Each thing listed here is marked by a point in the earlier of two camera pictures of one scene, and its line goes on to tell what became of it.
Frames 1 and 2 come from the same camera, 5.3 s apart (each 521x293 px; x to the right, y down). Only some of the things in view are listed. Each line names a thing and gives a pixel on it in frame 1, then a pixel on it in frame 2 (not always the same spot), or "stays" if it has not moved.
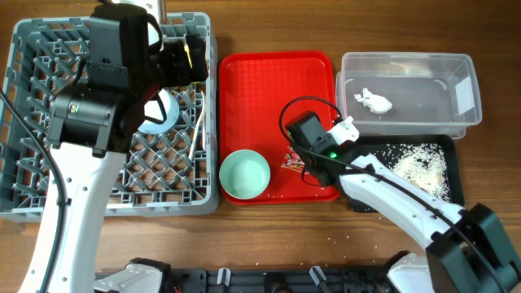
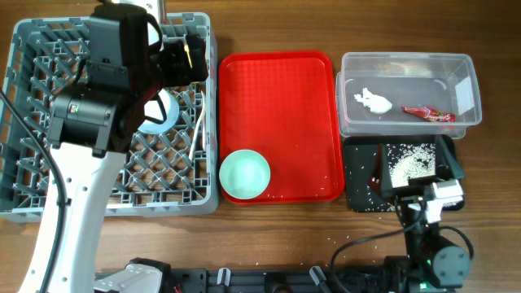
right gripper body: [304, 156] → [418, 187]
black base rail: [278, 280] stays
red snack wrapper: [293, 161] → [430, 115]
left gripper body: [175, 71] stays
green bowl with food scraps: [244, 173] stays
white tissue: [378, 104] stays
